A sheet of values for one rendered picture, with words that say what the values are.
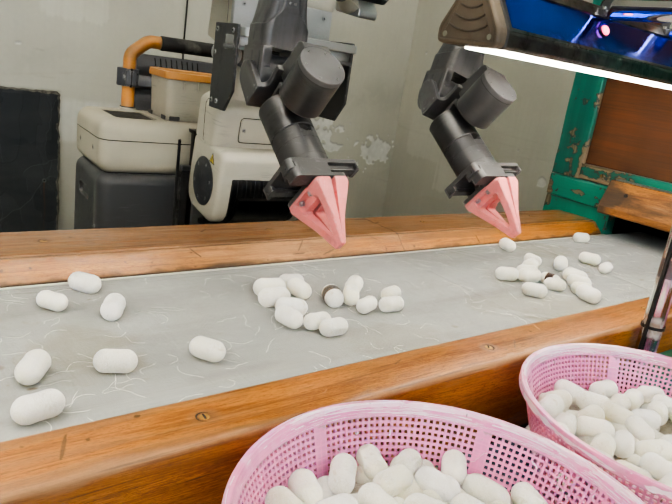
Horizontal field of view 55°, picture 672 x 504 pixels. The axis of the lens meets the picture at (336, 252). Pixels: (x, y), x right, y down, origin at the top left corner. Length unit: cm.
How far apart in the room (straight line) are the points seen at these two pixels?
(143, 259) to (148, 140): 81
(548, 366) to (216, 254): 41
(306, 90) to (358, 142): 255
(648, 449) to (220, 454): 35
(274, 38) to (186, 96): 83
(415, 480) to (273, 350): 20
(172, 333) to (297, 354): 12
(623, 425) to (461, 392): 15
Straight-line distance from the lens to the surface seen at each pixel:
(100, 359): 55
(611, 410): 65
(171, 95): 162
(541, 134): 276
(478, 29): 67
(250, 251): 84
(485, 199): 91
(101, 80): 272
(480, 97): 91
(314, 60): 75
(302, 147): 76
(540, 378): 66
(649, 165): 144
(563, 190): 152
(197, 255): 81
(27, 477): 41
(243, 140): 137
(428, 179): 321
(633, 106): 147
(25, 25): 266
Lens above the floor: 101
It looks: 16 degrees down
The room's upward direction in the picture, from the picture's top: 9 degrees clockwise
